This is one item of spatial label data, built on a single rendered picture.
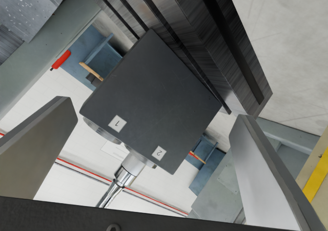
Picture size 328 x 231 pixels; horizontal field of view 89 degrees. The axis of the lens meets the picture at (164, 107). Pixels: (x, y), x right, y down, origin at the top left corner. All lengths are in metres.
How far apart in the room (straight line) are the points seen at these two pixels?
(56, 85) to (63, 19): 3.89
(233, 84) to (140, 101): 0.16
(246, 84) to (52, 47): 0.58
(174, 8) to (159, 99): 0.15
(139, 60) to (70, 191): 5.43
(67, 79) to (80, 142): 1.63
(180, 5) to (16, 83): 0.57
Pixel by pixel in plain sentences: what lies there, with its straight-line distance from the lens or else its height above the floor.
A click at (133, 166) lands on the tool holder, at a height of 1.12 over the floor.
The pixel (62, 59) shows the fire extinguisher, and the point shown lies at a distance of 4.36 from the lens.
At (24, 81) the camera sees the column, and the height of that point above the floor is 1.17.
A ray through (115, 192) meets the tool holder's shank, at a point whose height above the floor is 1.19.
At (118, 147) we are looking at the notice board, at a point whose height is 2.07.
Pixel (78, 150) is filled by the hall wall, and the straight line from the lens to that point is 5.04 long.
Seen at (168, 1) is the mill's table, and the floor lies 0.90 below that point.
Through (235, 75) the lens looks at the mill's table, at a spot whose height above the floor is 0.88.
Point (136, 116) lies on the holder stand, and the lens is 0.30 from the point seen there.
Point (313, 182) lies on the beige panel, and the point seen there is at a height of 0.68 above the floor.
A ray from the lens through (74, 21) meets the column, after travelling 0.69.
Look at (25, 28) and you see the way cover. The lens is 0.67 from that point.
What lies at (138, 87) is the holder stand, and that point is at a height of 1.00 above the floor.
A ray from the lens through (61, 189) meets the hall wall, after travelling 5.58.
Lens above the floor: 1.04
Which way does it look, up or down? 8 degrees down
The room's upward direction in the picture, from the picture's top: 142 degrees counter-clockwise
